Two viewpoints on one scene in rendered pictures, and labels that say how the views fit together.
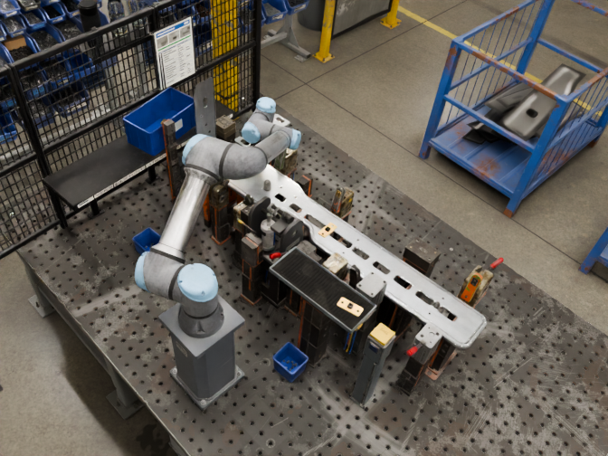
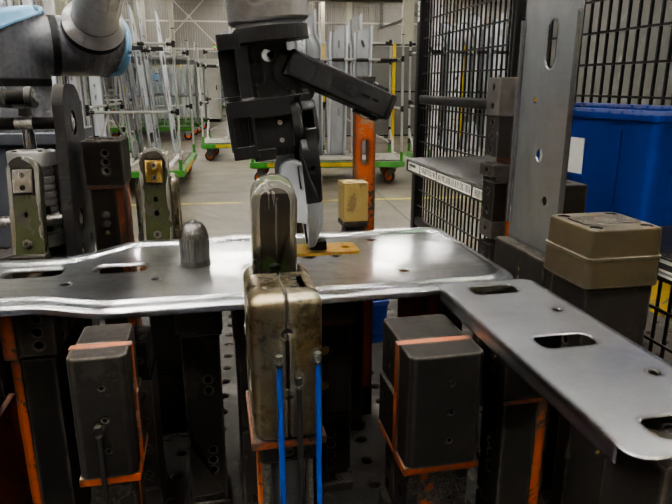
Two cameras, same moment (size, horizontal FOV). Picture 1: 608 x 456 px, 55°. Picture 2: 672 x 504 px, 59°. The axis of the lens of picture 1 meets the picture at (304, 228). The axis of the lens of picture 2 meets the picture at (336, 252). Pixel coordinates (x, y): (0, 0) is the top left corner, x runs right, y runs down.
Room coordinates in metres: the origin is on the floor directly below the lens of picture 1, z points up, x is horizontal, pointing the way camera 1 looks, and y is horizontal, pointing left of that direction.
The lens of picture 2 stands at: (2.33, -0.18, 1.19)
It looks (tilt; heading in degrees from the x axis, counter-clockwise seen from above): 16 degrees down; 132
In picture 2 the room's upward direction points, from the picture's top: straight up
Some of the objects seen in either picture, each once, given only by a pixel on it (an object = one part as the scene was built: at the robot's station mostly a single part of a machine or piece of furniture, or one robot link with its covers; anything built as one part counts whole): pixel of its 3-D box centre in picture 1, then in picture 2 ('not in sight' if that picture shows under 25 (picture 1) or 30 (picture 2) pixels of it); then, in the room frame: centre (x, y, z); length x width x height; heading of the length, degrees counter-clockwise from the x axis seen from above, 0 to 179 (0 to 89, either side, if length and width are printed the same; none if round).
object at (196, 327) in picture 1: (200, 309); (22, 104); (1.05, 0.31, 1.15); 0.15 x 0.15 x 0.10
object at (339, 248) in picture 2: not in sight; (317, 245); (1.92, 0.25, 1.03); 0.08 x 0.04 x 0.01; 54
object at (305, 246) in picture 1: (299, 279); not in sight; (1.42, -0.01, 0.89); 0.13 x 0.11 x 0.38; 144
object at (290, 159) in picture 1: (286, 178); (282, 473); (2.01, 0.11, 0.87); 0.12 x 0.09 x 0.35; 144
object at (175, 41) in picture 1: (174, 52); not in sight; (2.28, 0.66, 1.30); 0.23 x 0.02 x 0.31; 144
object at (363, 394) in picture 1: (371, 368); not in sight; (1.04, -0.29, 0.92); 0.08 x 0.08 x 0.44; 54
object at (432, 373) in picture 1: (449, 343); not in sight; (1.23, -0.60, 0.84); 0.18 x 0.06 x 0.29; 144
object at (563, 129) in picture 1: (532, 98); not in sight; (3.49, -1.46, 0.47); 1.20 x 0.80 x 0.95; 138
